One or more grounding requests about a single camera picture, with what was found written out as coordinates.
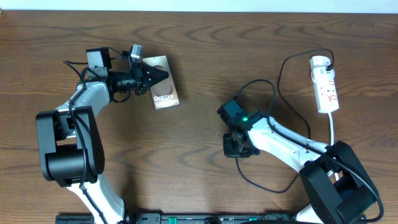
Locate black charging cable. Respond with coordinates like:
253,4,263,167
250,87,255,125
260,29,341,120
234,48,335,194

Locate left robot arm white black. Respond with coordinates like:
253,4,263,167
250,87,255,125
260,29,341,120
35,44,170,223

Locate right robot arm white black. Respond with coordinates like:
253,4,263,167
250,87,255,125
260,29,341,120
217,100,379,224

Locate white charger adapter plug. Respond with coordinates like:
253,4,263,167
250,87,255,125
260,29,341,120
310,55,331,70

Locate white power strip red switches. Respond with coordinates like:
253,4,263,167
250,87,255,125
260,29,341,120
311,67,339,114

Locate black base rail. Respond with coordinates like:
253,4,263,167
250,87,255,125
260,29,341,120
55,212,312,224

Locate white power strip cord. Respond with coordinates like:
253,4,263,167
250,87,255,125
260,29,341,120
328,112,340,183

